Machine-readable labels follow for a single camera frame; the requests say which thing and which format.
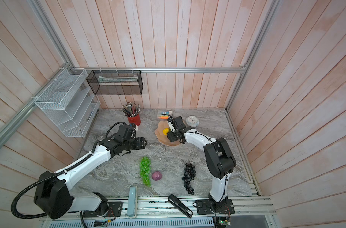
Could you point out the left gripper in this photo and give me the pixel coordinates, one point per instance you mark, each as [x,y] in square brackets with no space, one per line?
[140,143]

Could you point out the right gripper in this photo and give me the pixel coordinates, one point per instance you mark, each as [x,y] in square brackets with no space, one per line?
[170,135]

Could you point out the yellow fake lemon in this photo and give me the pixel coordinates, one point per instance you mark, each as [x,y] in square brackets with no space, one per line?
[166,131]

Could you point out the green grape bunch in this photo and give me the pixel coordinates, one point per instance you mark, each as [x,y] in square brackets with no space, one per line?
[145,170]

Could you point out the black grape bunch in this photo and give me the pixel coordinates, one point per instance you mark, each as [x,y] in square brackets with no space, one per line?
[189,174]

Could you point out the purple fake fruit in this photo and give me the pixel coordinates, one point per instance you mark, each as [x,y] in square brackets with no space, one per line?
[156,175]

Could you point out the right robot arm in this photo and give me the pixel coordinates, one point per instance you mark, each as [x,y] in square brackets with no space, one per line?
[219,158]

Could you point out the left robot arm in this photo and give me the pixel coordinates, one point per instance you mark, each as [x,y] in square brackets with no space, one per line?
[53,193]

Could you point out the pink scalloped fruit bowl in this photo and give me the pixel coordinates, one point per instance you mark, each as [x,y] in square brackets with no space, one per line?
[162,138]

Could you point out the white round clock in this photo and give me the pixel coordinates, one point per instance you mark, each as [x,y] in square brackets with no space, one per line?
[192,121]

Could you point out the pack of coloured markers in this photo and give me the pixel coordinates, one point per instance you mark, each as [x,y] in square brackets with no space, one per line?
[164,114]

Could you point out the red pen cup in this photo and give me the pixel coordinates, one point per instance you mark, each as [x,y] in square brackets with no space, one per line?
[135,120]

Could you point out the pens in cup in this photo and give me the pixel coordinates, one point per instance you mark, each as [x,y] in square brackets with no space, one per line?
[131,109]

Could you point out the light blue flat device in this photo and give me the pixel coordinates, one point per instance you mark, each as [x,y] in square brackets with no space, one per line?
[132,203]

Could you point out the black stapler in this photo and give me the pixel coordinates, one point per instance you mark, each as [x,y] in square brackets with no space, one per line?
[180,206]

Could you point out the green circuit board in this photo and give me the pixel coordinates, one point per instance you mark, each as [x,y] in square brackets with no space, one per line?
[222,222]

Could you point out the black mesh wall basket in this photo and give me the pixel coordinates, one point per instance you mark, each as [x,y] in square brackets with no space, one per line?
[115,82]

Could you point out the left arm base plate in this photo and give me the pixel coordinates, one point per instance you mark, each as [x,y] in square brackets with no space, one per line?
[110,209]

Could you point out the white mesh wall organizer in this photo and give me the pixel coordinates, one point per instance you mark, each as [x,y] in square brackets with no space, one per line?
[68,104]

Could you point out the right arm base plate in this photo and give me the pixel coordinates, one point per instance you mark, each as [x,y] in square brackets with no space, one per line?
[207,206]

